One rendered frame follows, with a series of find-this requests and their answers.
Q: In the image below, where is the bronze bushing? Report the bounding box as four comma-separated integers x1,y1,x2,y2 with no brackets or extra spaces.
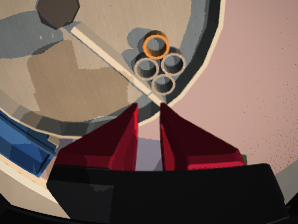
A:
143,30,169,59

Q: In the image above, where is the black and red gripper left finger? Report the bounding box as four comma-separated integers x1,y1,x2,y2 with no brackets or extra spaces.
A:
53,103,138,171

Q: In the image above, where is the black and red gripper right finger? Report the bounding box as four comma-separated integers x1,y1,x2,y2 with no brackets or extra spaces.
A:
160,102,245,171

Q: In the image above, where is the grey metal bushing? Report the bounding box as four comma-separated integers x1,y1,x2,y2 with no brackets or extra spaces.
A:
134,52,159,80
160,47,186,76
151,67,175,95

